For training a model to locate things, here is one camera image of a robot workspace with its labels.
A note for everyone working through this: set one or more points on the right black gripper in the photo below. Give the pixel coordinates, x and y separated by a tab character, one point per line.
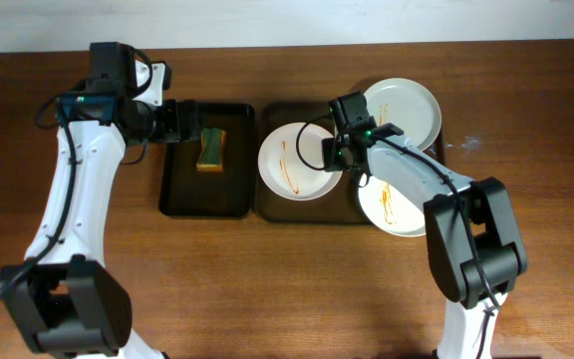
331	155

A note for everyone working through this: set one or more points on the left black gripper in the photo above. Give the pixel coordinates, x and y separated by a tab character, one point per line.
190	121

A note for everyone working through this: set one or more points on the green yellow sponge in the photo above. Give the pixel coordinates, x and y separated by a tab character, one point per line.
211	159

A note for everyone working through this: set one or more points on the white plate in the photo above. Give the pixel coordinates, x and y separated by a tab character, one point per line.
283	171
387	209
409	106

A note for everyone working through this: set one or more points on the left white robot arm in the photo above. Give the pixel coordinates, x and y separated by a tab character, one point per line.
62	299

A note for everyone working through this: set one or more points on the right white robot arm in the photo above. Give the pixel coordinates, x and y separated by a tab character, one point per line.
475	248

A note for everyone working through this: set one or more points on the right dark tray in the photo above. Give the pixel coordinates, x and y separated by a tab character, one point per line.
339	206

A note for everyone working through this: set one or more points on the dark tray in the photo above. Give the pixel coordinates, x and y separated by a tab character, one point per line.
339	206
188	192

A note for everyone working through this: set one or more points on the left dark tray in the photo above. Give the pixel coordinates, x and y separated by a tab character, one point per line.
188	192

